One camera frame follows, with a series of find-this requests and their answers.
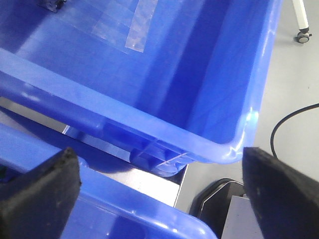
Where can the steel centre divider bar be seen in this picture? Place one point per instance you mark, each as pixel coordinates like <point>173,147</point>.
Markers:
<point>100,155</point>

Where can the white caster leg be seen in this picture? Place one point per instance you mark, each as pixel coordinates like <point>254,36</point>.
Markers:
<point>303,36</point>

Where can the blue crate front right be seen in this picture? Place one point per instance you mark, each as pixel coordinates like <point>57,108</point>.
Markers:
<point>193,95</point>

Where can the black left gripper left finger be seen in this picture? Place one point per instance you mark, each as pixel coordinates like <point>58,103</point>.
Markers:
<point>37,204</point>

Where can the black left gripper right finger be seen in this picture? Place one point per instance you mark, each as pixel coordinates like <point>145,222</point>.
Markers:
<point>284,200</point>

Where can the clear tape patch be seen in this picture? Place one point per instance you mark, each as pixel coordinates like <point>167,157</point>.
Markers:
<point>121,24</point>

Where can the blue crate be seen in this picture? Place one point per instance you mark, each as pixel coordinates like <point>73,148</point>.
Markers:
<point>104,209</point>
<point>193,95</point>

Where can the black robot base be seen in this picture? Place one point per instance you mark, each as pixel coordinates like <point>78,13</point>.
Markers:
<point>225,208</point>

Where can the blue crate front left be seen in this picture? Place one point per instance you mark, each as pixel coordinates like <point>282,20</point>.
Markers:
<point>104,209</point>

